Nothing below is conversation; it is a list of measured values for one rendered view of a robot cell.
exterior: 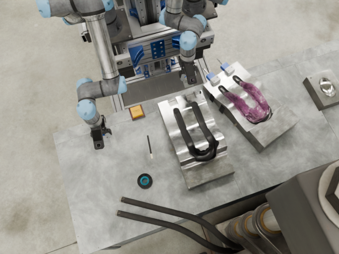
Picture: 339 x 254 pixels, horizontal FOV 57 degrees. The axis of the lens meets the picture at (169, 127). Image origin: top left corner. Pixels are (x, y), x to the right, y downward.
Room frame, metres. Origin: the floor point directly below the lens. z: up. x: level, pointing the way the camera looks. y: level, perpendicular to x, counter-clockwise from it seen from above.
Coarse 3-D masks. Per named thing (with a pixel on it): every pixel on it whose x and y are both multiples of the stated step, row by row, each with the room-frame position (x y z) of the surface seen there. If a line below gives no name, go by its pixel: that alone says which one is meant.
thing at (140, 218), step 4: (116, 212) 0.20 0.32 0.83; (120, 212) 0.19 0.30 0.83; (124, 212) 0.19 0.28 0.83; (128, 212) 0.19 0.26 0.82; (120, 216) 0.17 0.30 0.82; (124, 216) 0.17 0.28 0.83; (128, 216) 0.17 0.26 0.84; (132, 216) 0.16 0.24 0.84; (136, 216) 0.16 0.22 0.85; (140, 216) 0.16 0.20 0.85; (144, 216) 0.16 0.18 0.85; (136, 220) 0.14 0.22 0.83; (140, 220) 0.14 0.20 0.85; (144, 220) 0.14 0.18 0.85; (148, 220) 0.13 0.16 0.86; (152, 220) 0.13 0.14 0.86; (156, 220) 0.13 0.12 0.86; (160, 220) 0.13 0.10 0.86; (156, 224) 0.11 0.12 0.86; (160, 224) 0.11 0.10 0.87; (164, 224) 0.11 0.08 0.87
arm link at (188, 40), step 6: (180, 36) 0.88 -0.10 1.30; (186, 36) 0.87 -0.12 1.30; (192, 36) 0.87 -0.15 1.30; (180, 42) 0.86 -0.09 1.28; (186, 42) 0.84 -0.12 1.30; (192, 42) 0.84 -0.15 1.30; (180, 48) 0.86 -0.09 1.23; (186, 48) 0.84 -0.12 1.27; (192, 48) 0.84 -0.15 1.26; (186, 54) 0.83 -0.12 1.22; (192, 54) 0.84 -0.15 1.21
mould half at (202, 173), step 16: (160, 112) 0.70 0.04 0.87; (192, 112) 0.68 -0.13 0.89; (208, 112) 0.67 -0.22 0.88; (176, 128) 0.60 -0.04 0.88; (192, 128) 0.59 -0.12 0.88; (176, 144) 0.50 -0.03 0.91; (208, 144) 0.47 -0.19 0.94; (224, 144) 0.46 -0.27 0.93; (192, 160) 0.40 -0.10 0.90; (224, 160) 0.39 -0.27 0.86; (192, 176) 0.33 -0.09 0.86; (208, 176) 0.32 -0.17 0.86; (224, 176) 0.32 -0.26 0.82
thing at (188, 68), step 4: (184, 64) 0.84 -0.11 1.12; (188, 64) 0.84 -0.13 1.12; (192, 64) 0.84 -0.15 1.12; (184, 68) 0.83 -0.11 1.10; (188, 68) 0.83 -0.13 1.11; (192, 68) 0.82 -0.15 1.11; (188, 72) 0.81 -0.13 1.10; (192, 72) 0.81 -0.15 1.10; (188, 76) 0.79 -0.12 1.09; (192, 76) 0.79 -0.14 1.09; (188, 80) 0.77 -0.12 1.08; (192, 80) 0.77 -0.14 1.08; (196, 80) 0.77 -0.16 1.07; (192, 84) 0.76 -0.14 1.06
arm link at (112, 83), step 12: (84, 0) 0.89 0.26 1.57; (96, 0) 0.90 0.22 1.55; (84, 12) 0.87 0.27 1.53; (96, 12) 0.87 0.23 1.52; (96, 24) 0.84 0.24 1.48; (96, 36) 0.81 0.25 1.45; (108, 36) 0.83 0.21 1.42; (96, 48) 0.79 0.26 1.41; (108, 48) 0.79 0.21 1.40; (108, 60) 0.75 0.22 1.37; (108, 72) 0.72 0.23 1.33; (108, 84) 0.68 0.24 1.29; (120, 84) 0.68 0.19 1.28
